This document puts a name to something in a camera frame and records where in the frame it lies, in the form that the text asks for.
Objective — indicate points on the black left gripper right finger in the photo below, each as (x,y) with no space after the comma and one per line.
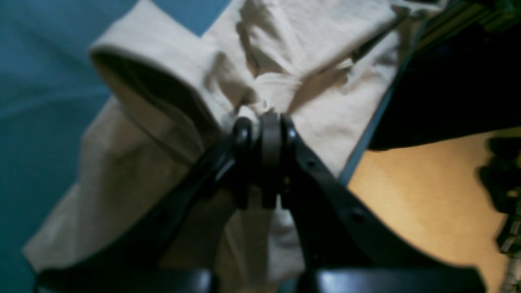
(346,248)

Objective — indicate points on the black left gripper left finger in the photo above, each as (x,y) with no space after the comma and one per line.
(172,247)

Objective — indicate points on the blue tablecloth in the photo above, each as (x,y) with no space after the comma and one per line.
(53,109)

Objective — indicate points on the beige T-shirt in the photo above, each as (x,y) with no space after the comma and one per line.
(327,64)

